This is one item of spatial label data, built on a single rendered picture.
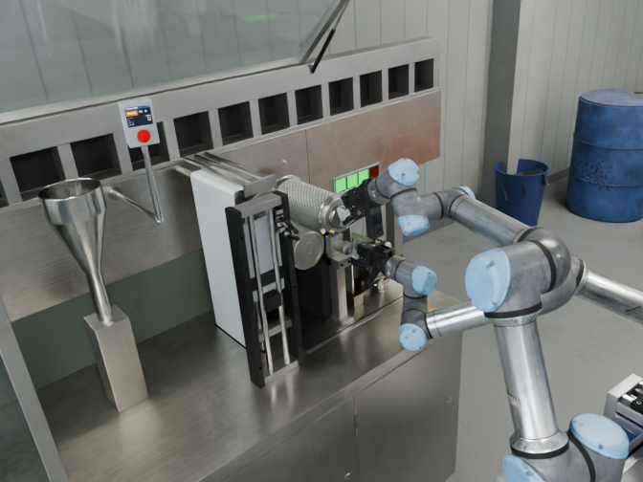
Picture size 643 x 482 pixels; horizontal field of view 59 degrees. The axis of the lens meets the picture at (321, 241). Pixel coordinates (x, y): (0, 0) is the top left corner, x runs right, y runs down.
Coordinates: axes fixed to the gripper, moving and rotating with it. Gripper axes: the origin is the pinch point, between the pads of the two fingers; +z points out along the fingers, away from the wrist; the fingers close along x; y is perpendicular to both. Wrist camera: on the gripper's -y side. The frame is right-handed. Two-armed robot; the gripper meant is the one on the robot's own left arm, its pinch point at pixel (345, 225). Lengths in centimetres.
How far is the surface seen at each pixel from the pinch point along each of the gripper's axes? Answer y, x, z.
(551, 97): 49, -352, 126
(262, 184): 17.4, 27.5, -12.4
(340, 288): -16.1, 4.1, 12.9
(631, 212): -63, -324, 103
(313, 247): -1.3, 10.2, 6.4
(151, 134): 34, 54, -22
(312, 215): 7.7, 6.1, 4.8
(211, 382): -23, 51, 24
